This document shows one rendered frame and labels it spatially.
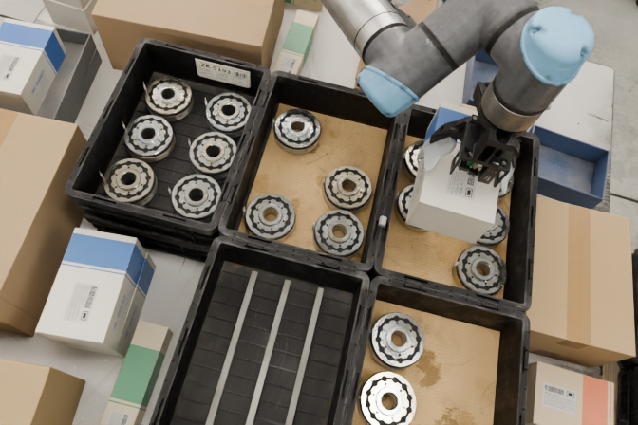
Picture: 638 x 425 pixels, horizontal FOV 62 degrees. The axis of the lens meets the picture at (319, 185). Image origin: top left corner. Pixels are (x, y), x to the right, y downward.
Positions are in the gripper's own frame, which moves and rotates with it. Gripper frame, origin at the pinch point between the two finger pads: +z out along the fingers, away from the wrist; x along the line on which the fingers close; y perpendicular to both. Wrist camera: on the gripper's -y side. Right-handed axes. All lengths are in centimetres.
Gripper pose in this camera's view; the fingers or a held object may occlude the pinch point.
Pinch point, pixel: (460, 167)
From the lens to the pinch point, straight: 92.8
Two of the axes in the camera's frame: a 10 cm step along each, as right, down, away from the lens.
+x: 9.6, 2.9, -0.4
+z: -0.9, 4.3, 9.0
